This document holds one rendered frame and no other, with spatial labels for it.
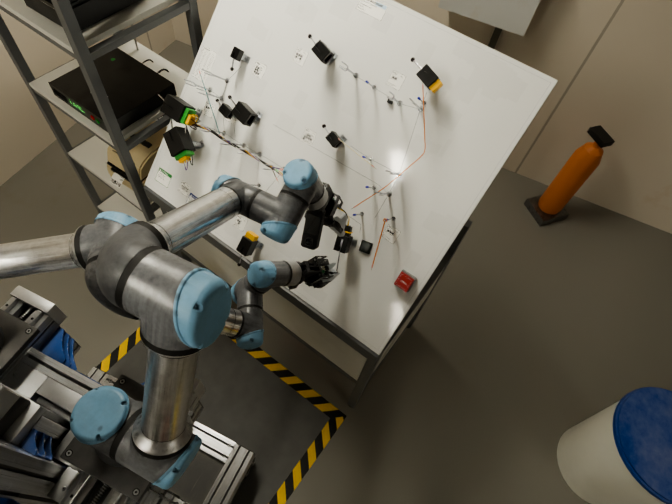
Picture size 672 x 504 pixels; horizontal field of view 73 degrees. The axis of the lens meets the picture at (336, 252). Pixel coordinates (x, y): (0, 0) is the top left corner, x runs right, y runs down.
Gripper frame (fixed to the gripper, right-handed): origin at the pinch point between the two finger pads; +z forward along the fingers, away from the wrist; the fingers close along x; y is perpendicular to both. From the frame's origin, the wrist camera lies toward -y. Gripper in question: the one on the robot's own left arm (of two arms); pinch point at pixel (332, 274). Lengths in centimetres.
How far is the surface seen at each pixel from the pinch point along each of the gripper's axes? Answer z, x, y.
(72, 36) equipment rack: -65, 84, -13
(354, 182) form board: 5.3, 26.3, 17.5
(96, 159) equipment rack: -25, 101, -97
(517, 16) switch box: 125, 112, 71
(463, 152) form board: 16, 19, 52
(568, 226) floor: 224, 17, 29
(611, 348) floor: 190, -63, 26
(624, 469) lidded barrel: 96, -100, 32
